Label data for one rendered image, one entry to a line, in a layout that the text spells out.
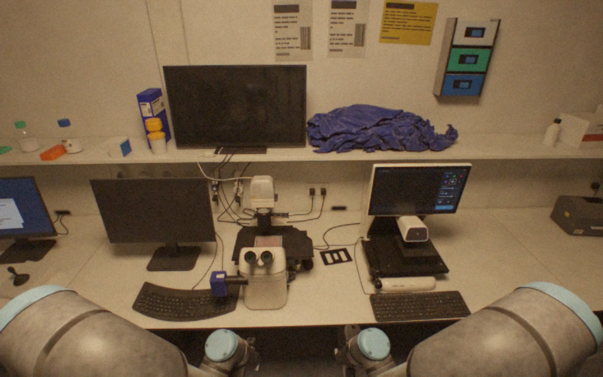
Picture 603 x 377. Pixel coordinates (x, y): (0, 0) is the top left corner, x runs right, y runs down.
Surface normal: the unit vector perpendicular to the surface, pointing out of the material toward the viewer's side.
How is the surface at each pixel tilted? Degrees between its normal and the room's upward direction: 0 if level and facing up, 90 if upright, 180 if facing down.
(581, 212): 45
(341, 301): 0
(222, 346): 19
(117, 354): 38
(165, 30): 90
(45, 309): 6
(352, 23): 90
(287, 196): 90
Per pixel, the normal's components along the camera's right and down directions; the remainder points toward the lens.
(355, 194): 0.04, 0.49
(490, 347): -0.42, -0.61
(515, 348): -0.21, -0.56
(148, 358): 0.71, -0.60
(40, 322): -0.10, -0.72
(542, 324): 0.11, -0.72
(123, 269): 0.00, -0.87
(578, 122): -0.99, 0.05
